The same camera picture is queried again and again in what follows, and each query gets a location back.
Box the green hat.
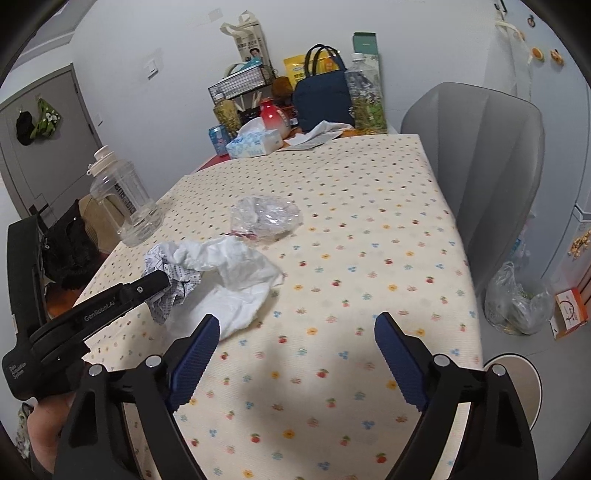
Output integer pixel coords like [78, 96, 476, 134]
[28, 98, 62, 139]

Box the black bag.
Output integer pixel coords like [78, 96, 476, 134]
[41, 198, 100, 291]

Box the navy lunch bag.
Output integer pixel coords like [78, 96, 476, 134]
[292, 44, 356, 132]

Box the white cloth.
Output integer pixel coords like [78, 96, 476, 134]
[291, 121, 354, 145]

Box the teal pouch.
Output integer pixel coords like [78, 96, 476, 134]
[225, 62, 264, 81]

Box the clear plastic bag with waste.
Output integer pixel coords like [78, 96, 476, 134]
[484, 261, 555, 337]

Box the orange white cardboard box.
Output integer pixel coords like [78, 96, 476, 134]
[549, 288, 591, 341]

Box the black hat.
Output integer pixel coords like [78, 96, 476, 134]
[15, 111, 35, 147]

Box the paper sheet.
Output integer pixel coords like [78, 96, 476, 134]
[281, 138, 326, 151]

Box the white mesh bag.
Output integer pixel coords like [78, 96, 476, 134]
[494, 18, 536, 102]

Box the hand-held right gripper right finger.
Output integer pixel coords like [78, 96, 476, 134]
[374, 312, 540, 480]

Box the clear plastic water jug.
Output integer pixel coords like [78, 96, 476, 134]
[88, 145, 164, 247]

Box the yellow snack bag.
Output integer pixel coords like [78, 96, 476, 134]
[283, 52, 340, 84]

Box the red white jar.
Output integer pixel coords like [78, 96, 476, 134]
[259, 99, 291, 139]

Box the white round trash bin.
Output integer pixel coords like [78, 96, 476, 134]
[482, 353, 543, 432]

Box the crumpled clear plastic bag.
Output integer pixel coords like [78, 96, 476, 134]
[230, 195, 302, 241]

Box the grey upholstered chair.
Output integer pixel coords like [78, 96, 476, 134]
[399, 82, 546, 296]

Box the floral dotted tablecloth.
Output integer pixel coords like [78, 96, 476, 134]
[78, 134, 485, 480]

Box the blue drink can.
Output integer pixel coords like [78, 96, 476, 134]
[209, 124, 230, 154]

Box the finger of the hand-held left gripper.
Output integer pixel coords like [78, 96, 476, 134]
[120, 270, 170, 310]

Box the printed paper tote bag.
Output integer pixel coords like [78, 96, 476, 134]
[220, 13, 271, 70]

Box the person's left hand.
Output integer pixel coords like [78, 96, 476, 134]
[25, 392, 75, 469]

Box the white fridge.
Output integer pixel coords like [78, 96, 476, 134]
[485, 0, 591, 305]

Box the tan chair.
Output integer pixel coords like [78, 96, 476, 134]
[76, 194, 121, 254]

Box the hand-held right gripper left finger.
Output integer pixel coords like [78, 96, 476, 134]
[55, 314, 221, 480]

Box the blue white tissue box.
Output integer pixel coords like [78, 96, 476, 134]
[225, 117, 284, 159]

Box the cluster of yellow magnets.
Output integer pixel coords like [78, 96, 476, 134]
[569, 228, 591, 259]

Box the grey door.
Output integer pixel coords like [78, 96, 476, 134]
[0, 64, 105, 217]

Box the green cardboard box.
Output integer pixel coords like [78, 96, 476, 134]
[352, 31, 382, 75]

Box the patterned paper wrapper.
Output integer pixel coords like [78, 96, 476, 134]
[142, 244, 204, 326]

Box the black wire basket rack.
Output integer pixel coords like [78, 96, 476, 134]
[208, 65, 278, 121]

